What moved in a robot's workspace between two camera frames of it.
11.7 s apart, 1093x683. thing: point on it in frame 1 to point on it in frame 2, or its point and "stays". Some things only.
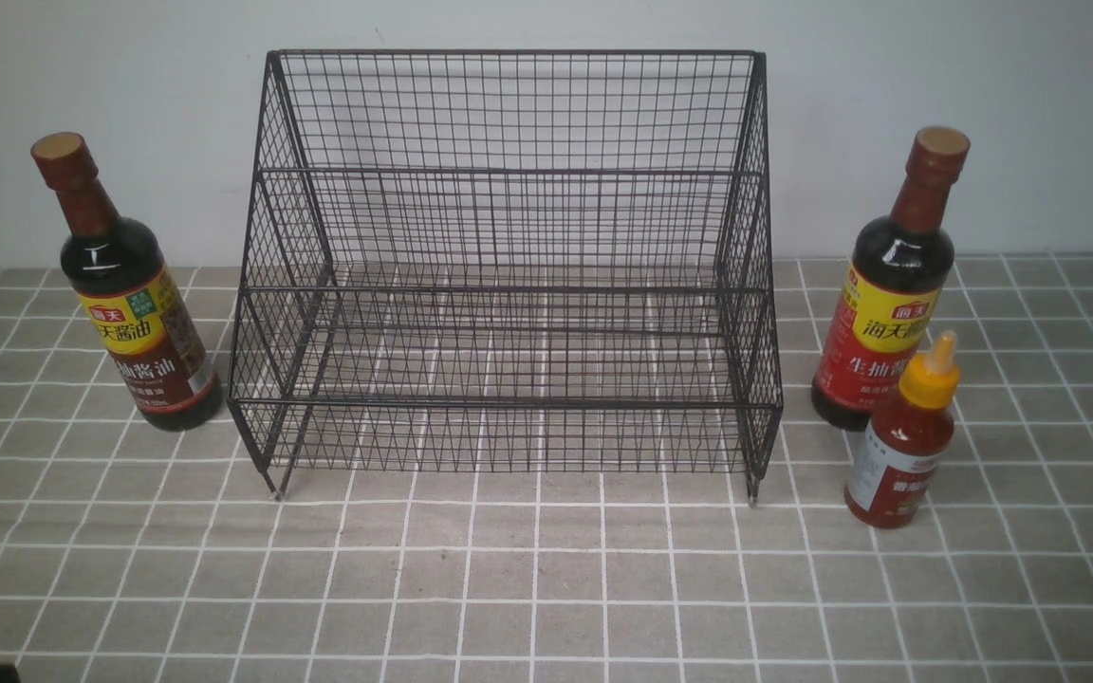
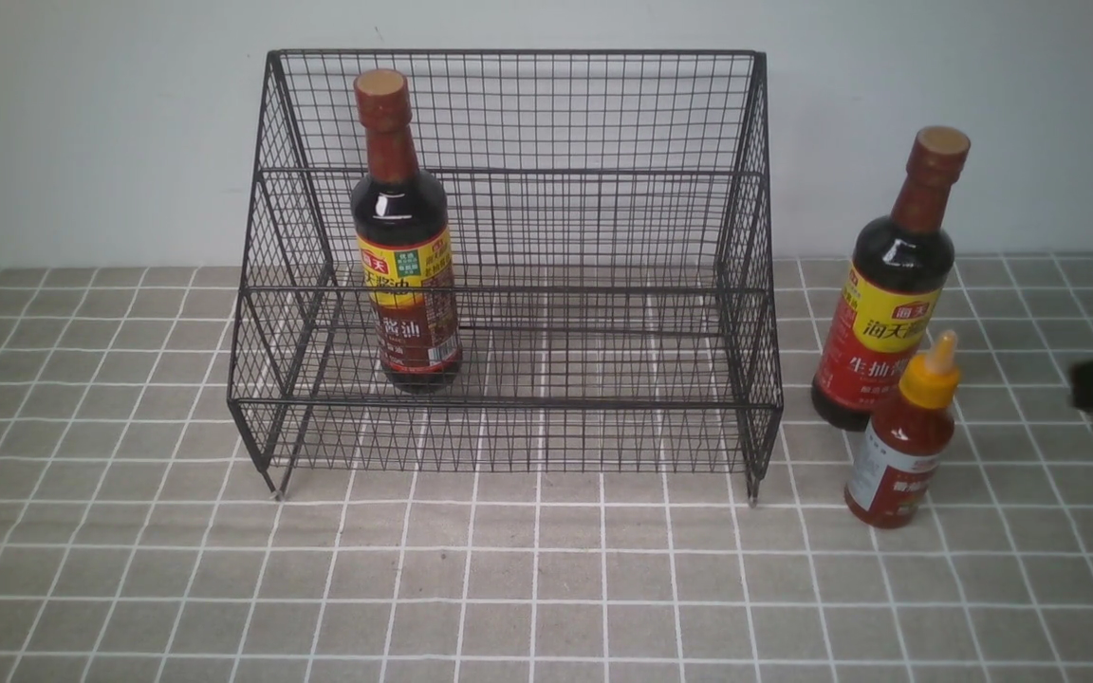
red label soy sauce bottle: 895,277 stays
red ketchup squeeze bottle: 906,441 stays
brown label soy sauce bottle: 130,287 to 404,245
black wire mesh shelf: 509,262 stays
